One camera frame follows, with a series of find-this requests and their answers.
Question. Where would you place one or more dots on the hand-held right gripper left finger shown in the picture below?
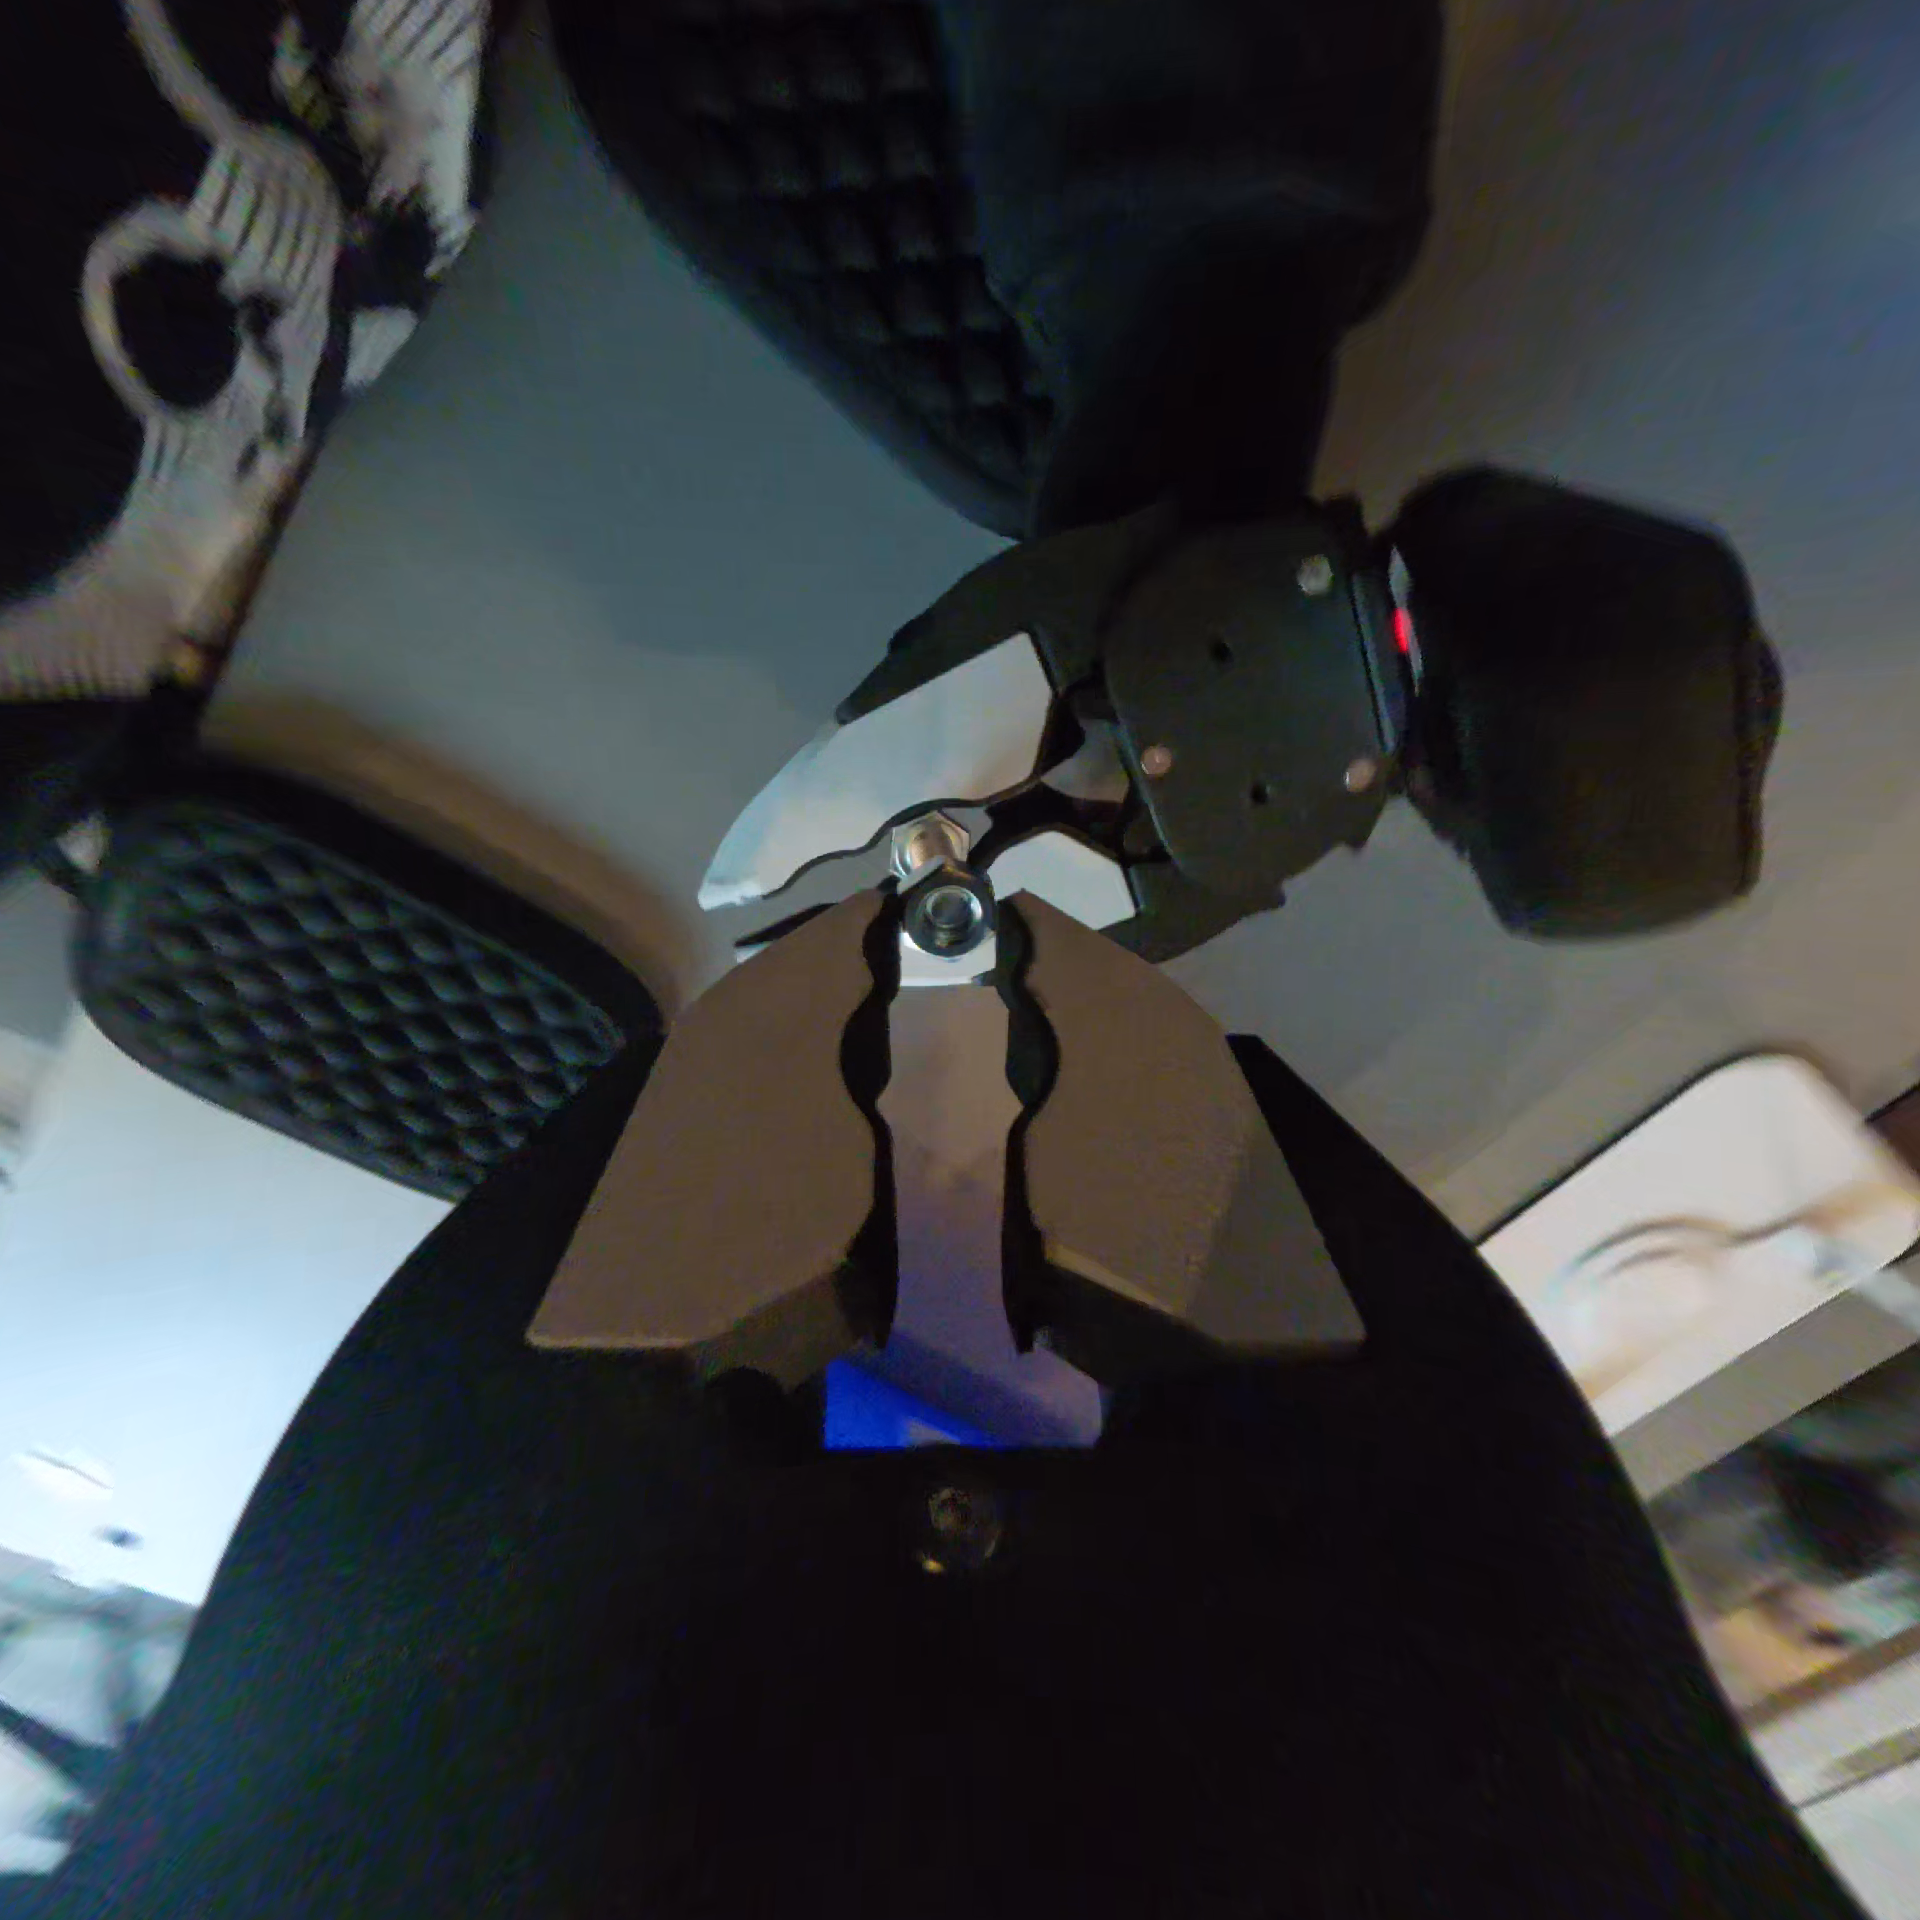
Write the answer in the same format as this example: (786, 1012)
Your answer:
(720, 1186)

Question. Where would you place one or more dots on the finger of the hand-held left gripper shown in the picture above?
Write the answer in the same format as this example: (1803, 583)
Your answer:
(1065, 869)
(901, 734)

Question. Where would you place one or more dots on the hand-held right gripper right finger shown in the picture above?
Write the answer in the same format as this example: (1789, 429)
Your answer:
(1170, 1186)

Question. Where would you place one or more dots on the silver hex bolt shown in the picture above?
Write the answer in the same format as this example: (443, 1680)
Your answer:
(914, 845)

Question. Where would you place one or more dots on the silver hex nut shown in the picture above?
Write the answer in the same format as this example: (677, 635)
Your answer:
(968, 934)

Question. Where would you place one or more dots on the blue plastic bin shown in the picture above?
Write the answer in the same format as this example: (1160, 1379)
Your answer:
(885, 1412)

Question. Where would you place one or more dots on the person's left forearm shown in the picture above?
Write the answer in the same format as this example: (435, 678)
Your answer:
(1201, 224)

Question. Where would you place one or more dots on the white document stand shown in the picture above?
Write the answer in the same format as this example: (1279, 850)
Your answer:
(1694, 1244)

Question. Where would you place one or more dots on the person's black printed shirt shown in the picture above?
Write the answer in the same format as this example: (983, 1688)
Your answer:
(150, 452)

